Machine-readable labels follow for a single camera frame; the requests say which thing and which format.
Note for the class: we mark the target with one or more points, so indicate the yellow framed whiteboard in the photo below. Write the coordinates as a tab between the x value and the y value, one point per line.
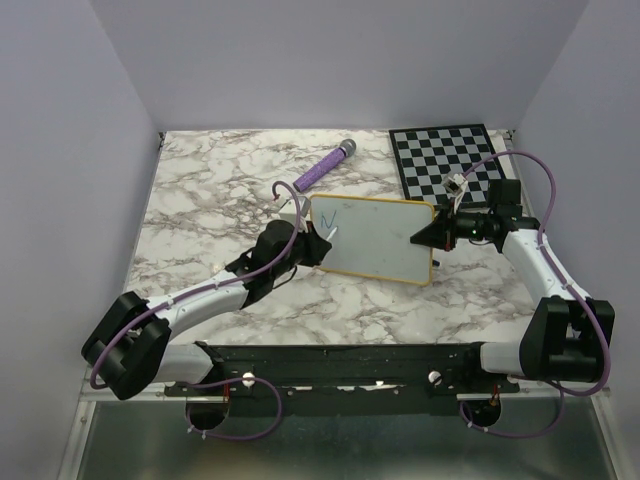
373	237

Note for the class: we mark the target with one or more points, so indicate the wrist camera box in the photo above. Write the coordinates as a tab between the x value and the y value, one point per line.
456	186
288	212

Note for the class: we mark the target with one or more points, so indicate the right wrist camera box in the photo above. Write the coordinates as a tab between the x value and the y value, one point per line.
456	186

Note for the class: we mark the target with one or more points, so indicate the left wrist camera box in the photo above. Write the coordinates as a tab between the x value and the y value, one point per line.
288	212

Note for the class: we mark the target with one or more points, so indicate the purple toy microphone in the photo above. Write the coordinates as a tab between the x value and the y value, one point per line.
345	150

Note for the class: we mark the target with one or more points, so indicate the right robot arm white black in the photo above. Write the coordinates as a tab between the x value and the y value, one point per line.
569	332

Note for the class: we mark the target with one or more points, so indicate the white marker pen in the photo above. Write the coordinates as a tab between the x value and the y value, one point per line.
331	234

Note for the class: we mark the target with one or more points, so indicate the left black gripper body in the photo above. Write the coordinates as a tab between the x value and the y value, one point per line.
302	252

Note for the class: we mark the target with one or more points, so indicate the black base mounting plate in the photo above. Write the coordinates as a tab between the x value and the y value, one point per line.
343	380

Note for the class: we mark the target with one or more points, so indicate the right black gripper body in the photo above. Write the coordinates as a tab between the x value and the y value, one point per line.
460	226

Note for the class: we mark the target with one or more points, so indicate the black grey chessboard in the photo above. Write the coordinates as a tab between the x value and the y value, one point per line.
425	156

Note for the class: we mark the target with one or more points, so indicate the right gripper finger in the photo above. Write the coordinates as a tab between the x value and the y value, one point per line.
434	235
442	219

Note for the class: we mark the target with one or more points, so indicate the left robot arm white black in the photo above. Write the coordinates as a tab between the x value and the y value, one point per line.
133	345

